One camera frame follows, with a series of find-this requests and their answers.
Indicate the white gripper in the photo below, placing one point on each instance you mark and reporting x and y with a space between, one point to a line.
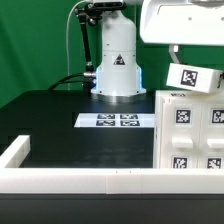
182 22

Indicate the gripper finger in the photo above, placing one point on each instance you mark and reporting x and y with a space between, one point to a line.
221 77

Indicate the white cabinet top block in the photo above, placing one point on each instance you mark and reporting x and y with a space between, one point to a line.
194 78

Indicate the white cabinet door panel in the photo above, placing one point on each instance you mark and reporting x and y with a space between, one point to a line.
180 134
212 136

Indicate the white cabinet body box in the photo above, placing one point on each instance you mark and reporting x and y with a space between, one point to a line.
161 98

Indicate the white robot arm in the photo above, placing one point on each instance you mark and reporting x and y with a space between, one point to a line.
118 78

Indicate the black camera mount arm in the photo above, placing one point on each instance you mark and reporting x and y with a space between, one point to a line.
88 15

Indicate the white marker base plate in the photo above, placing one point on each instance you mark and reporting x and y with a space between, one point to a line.
114 120

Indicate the white U-shaped fence frame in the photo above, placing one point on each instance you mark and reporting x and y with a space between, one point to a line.
18 180

